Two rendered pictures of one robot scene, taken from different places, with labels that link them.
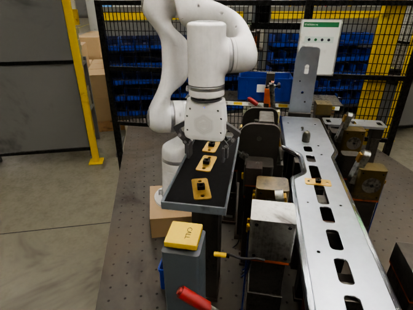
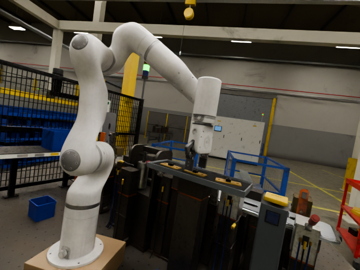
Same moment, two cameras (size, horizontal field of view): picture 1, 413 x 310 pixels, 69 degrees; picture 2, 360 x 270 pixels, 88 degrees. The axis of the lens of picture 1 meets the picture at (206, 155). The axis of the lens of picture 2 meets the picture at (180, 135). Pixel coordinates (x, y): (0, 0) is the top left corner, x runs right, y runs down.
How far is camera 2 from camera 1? 0.86 m
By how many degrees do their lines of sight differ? 70
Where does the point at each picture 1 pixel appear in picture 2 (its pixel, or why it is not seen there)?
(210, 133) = (208, 148)
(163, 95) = (95, 134)
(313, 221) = not seen: hidden behind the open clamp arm
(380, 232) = not seen: hidden behind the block
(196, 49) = (216, 92)
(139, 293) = not seen: outside the picture
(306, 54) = (109, 117)
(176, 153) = (97, 193)
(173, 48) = (103, 92)
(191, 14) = (183, 72)
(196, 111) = (205, 133)
